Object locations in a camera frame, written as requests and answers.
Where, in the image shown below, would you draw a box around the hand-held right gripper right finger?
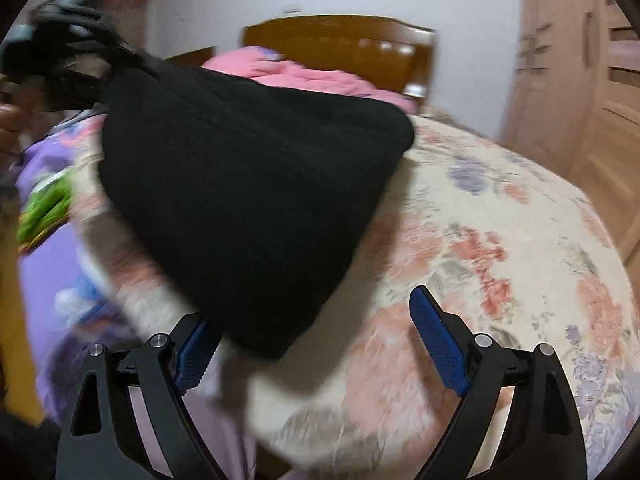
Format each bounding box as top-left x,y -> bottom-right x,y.
409,285 -> 587,480

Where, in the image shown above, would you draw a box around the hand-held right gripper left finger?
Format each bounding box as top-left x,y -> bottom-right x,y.
55,312 -> 223,480

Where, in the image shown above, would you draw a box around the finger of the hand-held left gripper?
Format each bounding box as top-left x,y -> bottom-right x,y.
92,27 -> 168,81

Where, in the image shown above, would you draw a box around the black pants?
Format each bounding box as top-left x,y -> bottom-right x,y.
97,62 -> 416,361

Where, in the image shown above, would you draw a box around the person's left hand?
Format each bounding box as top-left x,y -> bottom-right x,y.
0,104 -> 27,157

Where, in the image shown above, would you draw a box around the wooden nightstand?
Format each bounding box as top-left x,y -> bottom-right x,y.
165,46 -> 217,69

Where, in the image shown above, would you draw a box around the floral bed sheet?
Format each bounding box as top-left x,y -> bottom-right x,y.
70,112 -> 632,473

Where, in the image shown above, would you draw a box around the purple blanket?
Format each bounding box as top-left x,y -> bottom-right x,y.
14,110 -> 257,480

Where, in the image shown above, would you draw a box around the pink quilt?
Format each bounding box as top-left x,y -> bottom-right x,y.
201,46 -> 418,113

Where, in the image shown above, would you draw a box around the wooden bed headboard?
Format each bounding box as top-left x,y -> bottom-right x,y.
242,15 -> 437,97

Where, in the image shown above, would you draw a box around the light wooden wardrobe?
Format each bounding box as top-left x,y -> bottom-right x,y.
500,0 -> 640,263

